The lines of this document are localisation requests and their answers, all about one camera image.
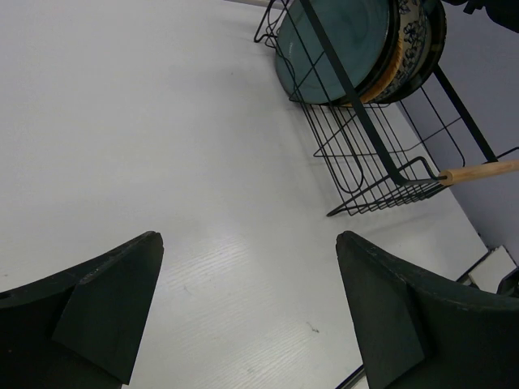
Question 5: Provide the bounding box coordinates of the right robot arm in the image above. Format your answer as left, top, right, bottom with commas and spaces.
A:
443, 0, 519, 33

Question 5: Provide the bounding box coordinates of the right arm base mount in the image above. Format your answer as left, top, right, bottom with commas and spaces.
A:
457, 246, 517, 294

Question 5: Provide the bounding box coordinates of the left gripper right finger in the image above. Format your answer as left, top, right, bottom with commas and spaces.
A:
336, 231, 518, 388

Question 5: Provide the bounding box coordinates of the blue floral plate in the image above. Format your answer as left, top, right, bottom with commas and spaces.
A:
375, 0, 427, 103

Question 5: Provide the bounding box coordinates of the black wire dish rack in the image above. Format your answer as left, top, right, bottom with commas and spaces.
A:
254, 1, 518, 215

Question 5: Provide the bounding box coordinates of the woven bamboo plate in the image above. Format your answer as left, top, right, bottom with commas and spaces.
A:
360, 36, 403, 103

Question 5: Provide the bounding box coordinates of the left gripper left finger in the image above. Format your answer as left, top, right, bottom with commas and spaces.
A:
1, 231, 164, 388

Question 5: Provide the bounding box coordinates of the teal ceramic plate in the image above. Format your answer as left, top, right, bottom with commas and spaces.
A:
274, 0, 392, 105

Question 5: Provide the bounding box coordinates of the striped rim beige plate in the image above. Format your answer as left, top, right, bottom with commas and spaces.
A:
380, 1, 447, 104

